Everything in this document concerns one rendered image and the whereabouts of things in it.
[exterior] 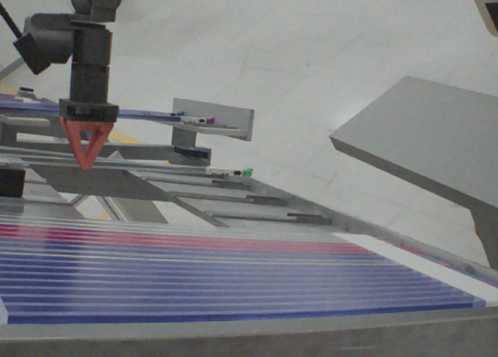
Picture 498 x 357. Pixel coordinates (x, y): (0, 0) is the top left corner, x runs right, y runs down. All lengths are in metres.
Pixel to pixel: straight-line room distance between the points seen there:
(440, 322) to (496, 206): 0.51
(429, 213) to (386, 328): 1.55
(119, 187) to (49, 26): 0.31
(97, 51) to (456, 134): 0.65
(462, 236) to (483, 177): 0.83
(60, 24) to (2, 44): 7.60
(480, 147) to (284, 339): 0.78
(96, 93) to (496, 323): 0.61
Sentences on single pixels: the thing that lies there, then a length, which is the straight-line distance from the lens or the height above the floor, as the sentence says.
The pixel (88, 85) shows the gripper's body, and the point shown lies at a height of 1.03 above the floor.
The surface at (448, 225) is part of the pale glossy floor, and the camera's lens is 1.94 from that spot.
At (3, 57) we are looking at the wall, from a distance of 8.51.
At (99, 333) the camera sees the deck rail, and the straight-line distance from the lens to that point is 0.36.
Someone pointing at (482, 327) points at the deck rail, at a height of 0.81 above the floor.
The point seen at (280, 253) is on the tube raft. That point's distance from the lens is 0.62.
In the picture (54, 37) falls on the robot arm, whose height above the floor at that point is 1.11.
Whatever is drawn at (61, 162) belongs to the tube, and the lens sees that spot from 0.94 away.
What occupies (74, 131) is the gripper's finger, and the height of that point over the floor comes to 0.99.
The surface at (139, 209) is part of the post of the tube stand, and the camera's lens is 1.34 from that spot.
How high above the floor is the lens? 1.24
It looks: 27 degrees down
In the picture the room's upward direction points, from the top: 31 degrees counter-clockwise
